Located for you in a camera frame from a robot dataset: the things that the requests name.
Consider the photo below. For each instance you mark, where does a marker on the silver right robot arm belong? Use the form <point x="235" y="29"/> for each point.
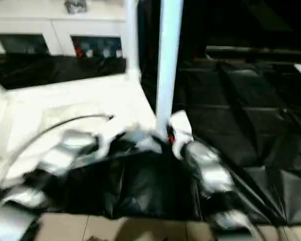
<point x="210" y="165"/>

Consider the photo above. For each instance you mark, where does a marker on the printed box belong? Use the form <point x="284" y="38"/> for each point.
<point x="106" y="52"/>

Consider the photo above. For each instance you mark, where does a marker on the black backdrop cloth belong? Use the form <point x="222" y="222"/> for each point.
<point x="240" y="22"/>

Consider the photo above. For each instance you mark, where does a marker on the white cup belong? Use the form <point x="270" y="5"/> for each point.
<point x="118" y="53"/>

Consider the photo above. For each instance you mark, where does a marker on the red package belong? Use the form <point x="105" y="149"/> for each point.
<point x="78" y="50"/>

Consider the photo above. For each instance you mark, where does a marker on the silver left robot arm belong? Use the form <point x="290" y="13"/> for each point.
<point x="57" y="155"/>

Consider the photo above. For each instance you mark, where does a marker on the black flat monitor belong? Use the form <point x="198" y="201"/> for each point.
<point x="261" y="51"/>

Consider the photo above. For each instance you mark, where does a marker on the white glass-door cabinet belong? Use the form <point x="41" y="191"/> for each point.
<point x="57" y="22"/>

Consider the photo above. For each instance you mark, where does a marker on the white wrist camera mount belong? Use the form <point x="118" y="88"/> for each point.
<point x="105" y="145"/>
<point x="181" y="125"/>

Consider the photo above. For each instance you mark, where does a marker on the black mat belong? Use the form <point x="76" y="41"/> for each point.
<point x="240" y="113"/>

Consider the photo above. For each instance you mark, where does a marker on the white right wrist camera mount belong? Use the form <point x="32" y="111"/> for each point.
<point x="181" y="125"/>

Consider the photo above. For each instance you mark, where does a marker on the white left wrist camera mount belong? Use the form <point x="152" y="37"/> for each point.
<point x="105" y="145"/>

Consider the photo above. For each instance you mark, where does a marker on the white plastic table top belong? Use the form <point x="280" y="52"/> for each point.
<point x="65" y="100"/>

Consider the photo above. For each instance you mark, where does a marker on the white jar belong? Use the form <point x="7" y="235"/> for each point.
<point x="89" y="53"/>

